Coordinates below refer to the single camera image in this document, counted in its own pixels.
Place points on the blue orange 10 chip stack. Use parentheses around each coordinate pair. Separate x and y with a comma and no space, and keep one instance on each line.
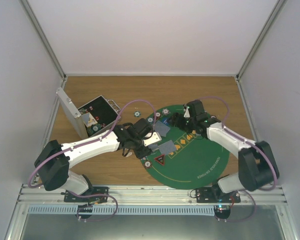
(165,111)

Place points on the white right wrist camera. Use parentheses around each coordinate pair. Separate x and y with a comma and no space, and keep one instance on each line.
(186,113)

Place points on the black red triangular all-in button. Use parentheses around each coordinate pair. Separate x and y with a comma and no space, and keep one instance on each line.
(160,159)

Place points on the grey slotted cable duct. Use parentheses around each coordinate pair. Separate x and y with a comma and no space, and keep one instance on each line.
(180,210)

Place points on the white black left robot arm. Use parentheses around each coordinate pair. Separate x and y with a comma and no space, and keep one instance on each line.
(53,165)

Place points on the round green poker mat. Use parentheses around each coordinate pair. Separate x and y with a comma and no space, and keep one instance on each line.
(196,162)

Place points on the blue playing card deck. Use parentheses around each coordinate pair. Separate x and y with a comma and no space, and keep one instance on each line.
(153,147)

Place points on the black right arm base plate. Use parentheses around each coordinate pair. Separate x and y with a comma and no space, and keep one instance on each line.
(210,195)

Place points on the blue green 50 chip stack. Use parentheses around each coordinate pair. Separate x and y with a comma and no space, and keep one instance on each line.
(137,114)

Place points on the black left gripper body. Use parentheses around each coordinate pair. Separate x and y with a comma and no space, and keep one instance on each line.
(139,153)

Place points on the blue small blind button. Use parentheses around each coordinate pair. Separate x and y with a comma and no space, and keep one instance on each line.
(166,121)

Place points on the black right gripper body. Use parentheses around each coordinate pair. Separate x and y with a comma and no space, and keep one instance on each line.
(185,126)

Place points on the blue 50 chips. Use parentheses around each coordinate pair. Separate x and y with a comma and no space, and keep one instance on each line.
(150,120)

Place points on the silver aluminium poker case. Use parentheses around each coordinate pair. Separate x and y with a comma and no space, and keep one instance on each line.
(99,110)

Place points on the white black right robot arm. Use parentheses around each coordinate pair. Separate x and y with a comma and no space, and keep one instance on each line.
(257,168)

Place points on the chip stack inside case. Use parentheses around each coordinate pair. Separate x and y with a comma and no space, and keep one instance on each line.
(95,128)

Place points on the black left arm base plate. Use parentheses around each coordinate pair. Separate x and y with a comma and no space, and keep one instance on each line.
(95,195)

